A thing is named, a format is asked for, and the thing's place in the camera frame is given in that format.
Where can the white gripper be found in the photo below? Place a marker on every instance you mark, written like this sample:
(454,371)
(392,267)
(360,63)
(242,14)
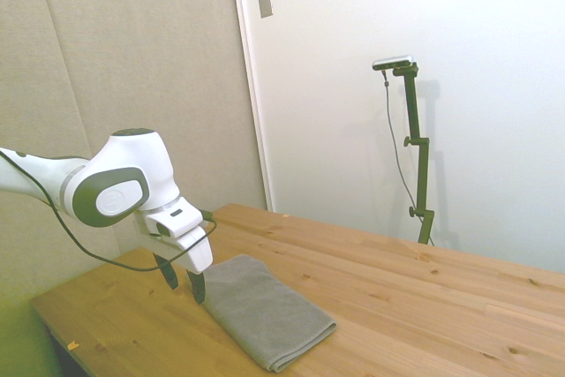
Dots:
(196,253)

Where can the grey towel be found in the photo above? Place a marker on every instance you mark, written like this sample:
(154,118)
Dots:
(265,311)

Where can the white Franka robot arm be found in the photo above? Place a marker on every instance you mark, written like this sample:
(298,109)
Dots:
(132,160)

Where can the small orange sticker scrap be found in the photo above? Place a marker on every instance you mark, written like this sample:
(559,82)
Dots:
(72,344)

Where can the white vertical trim strip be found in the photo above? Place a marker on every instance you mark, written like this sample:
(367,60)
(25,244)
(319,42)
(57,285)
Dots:
(251,85)

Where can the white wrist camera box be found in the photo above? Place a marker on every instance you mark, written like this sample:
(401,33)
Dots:
(181,220)

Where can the dark camera stand pole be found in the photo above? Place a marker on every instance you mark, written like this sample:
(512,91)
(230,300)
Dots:
(412,107)

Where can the grey wall switch plate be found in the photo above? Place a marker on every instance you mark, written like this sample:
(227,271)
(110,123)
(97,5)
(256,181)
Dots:
(265,2)

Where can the grey stereo camera bar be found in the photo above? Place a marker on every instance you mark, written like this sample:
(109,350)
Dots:
(393,62)

